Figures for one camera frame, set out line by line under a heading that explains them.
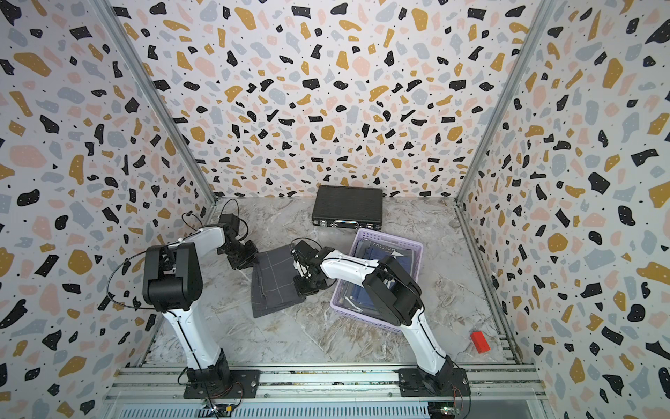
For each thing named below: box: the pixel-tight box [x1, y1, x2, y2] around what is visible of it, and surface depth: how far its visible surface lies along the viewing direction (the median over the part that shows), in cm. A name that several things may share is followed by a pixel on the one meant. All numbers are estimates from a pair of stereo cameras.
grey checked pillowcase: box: [251, 244, 306, 319], surface depth 94 cm
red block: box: [471, 330, 491, 354], surface depth 82 cm
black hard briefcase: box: [311, 185, 383, 230], surface depth 115 cm
